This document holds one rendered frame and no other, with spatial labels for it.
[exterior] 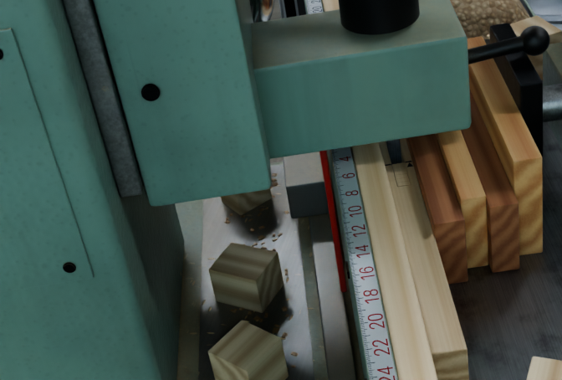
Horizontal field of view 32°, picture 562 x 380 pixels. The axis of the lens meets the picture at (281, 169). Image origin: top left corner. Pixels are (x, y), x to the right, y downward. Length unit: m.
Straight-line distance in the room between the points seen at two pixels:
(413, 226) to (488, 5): 0.34
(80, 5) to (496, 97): 0.28
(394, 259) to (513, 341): 0.08
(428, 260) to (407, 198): 0.06
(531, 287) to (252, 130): 0.20
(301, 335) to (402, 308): 0.22
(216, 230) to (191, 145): 0.28
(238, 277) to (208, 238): 0.11
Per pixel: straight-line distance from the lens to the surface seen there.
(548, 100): 0.71
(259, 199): 0.90
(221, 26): 0.57
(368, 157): 0.68
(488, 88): 0.69
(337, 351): 0.73
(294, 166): 0.86
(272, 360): 0.71
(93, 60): 0.58
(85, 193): 0.59
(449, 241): 0.62
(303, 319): 0.78
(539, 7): 1.37
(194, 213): 0.91
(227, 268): 0.79
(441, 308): 0.57
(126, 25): 0.58
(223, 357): 0.71
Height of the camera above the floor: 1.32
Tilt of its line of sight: 33 degrees down
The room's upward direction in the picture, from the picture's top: 10 degrees counter-clockwise
